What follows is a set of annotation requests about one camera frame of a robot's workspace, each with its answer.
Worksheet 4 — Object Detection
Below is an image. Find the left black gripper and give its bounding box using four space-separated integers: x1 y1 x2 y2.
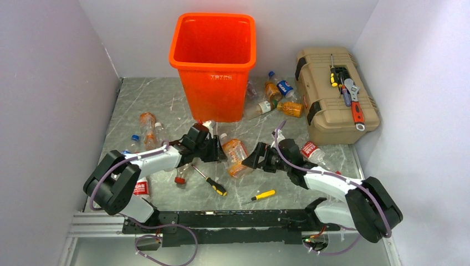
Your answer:
194 135 227 162

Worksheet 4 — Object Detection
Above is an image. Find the black yellow screwdriver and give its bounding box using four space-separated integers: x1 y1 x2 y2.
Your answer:
191 164 227 196

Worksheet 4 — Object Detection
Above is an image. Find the orange bottle blue cap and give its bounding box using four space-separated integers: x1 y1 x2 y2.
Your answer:
265 71 283 102

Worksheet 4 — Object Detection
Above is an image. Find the yellow screwdriver on toolbox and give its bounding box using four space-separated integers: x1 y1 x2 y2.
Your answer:
330 54 339 87

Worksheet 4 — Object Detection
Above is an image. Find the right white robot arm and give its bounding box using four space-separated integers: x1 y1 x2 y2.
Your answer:
242 139 403 243

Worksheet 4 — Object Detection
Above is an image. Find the red label water bottle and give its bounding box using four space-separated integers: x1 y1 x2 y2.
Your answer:
133 177 150 200

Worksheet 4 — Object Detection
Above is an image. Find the small yellow screwdriver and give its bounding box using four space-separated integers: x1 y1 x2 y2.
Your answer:
243 190 276 204

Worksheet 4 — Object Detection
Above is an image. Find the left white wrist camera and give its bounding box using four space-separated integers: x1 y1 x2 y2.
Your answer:
202 120 217 136

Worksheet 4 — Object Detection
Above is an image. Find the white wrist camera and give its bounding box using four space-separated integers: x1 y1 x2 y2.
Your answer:
271 130 285 147
202 120 217 136

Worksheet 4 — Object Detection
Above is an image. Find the white label clear bottle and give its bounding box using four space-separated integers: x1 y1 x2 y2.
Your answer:
244 101 276 120

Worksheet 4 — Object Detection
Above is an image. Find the Pepsi bottle near toolbox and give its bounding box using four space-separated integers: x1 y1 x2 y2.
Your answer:
276 80 295 98

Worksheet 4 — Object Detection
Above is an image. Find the small orange juice bottle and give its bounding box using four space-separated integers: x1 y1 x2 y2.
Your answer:
272 100 303 117

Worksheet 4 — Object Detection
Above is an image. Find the orange label bottle left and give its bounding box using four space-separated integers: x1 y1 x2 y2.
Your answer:
139 112 158 151

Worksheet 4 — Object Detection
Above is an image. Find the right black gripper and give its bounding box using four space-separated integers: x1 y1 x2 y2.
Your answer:
242 142 291 173

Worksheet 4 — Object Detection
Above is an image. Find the large orange bottle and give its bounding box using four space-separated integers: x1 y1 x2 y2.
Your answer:
219 133 253 178

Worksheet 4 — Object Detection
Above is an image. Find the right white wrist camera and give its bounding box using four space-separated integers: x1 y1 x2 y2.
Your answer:
271 130 285 147

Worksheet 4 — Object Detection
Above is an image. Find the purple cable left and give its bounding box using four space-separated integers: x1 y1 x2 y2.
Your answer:
88 141 199 266

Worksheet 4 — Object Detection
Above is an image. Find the black base frame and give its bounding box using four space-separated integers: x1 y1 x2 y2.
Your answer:
122 204 338 247

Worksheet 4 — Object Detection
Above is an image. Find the red cap clear bottle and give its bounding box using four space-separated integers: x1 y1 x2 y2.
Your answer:
174 163 192 186

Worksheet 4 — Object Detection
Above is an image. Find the orange plastic bin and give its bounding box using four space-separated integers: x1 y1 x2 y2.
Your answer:
168 13 257 122

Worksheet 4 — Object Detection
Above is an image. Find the red label bottle right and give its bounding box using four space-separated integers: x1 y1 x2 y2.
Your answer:
300 141 341 174

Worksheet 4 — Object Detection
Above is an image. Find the blue red screwdriver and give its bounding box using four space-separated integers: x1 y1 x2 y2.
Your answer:
338 71 351 107

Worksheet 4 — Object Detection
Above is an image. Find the blue cap bottle left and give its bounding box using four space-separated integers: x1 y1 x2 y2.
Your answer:
122 134 141 154

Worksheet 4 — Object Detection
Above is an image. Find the orange adjustable wrench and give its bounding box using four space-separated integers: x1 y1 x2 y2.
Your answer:
344 78 366 131

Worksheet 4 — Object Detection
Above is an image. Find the tan plastic toolbox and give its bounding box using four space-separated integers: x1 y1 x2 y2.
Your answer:
295 47 380 145

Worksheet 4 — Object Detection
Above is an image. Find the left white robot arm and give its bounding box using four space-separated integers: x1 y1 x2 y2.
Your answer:
83 124 227 233

